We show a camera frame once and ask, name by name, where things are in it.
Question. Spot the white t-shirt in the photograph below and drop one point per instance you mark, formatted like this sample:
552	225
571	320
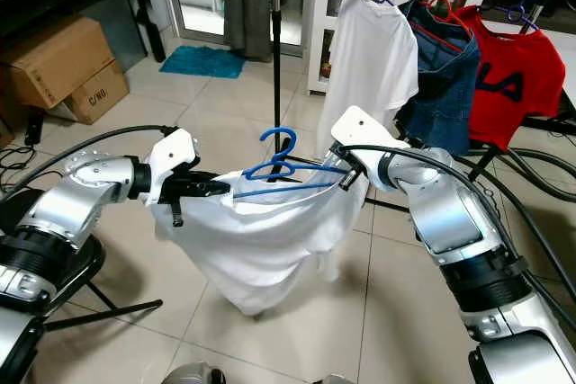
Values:
369	60
261	249

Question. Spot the blue plastic hanger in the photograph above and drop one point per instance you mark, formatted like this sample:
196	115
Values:
278	131

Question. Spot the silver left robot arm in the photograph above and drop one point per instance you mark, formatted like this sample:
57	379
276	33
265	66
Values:
90	195

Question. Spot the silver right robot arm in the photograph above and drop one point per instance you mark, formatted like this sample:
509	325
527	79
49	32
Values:
459	213

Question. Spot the small printed cardboard box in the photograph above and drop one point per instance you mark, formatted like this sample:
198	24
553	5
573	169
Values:
101	98

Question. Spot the teal floor mat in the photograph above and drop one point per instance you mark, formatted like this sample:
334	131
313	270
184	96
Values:
201	62

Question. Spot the blue denim garment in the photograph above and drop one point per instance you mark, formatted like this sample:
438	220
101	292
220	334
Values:
445	87

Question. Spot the black chrome clothes rack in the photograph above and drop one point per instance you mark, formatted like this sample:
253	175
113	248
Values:
276	60

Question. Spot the black power adapter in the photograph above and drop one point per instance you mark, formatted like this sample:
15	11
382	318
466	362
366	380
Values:
34	128

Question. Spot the large plain cardboard box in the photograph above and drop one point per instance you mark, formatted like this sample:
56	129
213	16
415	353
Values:
58	60

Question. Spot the grey curtain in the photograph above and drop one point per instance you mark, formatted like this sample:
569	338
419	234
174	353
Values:
246	6

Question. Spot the grey panel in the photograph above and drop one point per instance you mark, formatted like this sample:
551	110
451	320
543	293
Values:
124	11

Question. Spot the grey robot right leg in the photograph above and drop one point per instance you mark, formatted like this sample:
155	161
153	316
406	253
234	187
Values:
330	380

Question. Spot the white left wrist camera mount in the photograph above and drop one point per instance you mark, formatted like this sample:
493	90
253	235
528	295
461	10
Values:
175	155

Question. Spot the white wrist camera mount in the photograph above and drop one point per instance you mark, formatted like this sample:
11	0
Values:
175	155
355	125

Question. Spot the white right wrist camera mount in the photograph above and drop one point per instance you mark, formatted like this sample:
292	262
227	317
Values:
355	125

